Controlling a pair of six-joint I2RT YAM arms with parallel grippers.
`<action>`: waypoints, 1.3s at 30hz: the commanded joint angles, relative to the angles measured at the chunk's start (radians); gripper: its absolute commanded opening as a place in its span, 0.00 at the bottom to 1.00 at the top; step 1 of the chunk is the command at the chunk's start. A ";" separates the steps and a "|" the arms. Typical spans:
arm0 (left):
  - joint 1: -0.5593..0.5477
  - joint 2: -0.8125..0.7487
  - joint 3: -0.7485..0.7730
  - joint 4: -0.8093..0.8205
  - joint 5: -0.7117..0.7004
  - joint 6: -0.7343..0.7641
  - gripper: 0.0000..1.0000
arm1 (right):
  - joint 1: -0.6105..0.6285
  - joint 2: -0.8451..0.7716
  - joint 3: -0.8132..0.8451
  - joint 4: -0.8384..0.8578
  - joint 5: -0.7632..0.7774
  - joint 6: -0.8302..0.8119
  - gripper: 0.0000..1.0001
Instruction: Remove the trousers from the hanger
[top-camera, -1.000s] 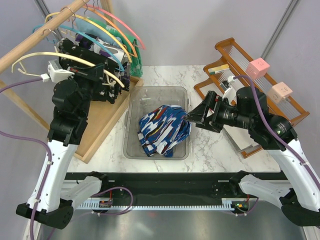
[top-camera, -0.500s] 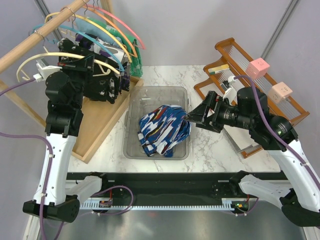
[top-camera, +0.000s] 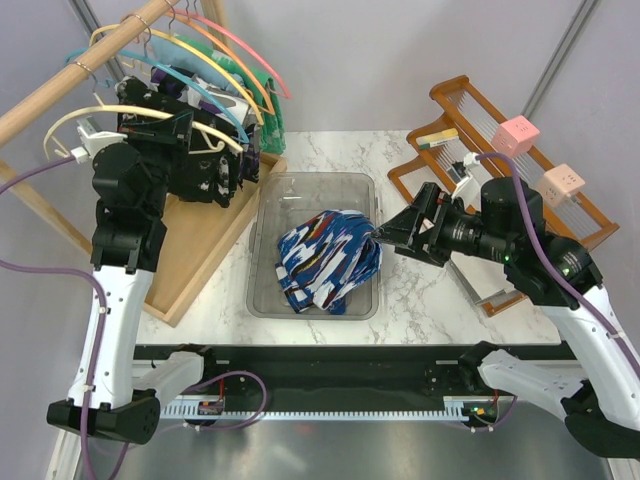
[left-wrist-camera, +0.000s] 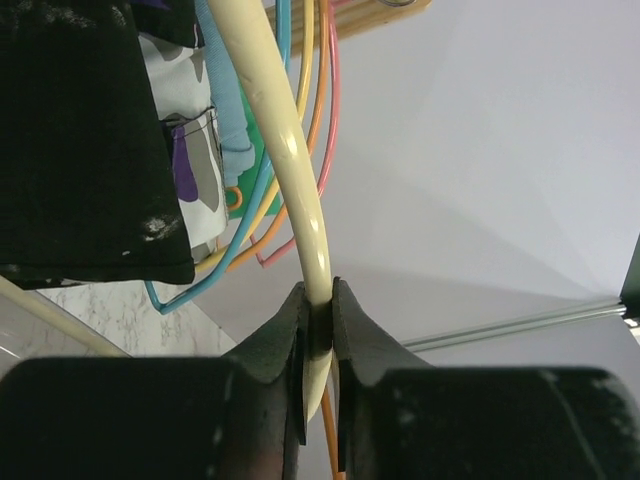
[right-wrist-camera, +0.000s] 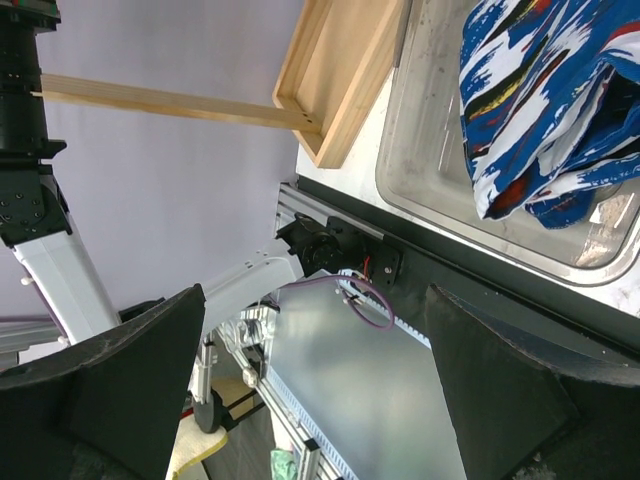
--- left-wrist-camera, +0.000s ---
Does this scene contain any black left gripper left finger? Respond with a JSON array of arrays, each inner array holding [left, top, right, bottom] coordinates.
[[1, 285, 308, 479]]

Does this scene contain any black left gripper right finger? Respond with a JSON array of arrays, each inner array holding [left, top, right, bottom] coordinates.
[[332, 279, 639, 479]]

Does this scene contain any cream plastic hanger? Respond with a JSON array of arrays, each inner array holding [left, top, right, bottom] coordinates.
[[1, 1, 331, 307]]

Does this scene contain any clear plastic bin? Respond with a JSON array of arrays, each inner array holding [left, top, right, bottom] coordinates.
[[1, 295, 66, 375]]

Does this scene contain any black white splattered garment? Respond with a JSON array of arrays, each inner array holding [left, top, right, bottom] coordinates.
[[1, 1, 197, 290]]

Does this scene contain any camouflage purple grey garment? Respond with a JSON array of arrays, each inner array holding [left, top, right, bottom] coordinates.
[[130, 1, 228, 263]]

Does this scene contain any orange wire hanger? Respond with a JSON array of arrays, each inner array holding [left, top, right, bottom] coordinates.
[[224, 0, 346, 474]]

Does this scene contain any wooden clothes rail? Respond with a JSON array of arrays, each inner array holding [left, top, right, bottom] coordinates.
[[291, 0, 432, 57]]

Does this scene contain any blue wire hanger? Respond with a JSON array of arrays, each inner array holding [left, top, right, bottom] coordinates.
[[144, 0, 292, 316]]

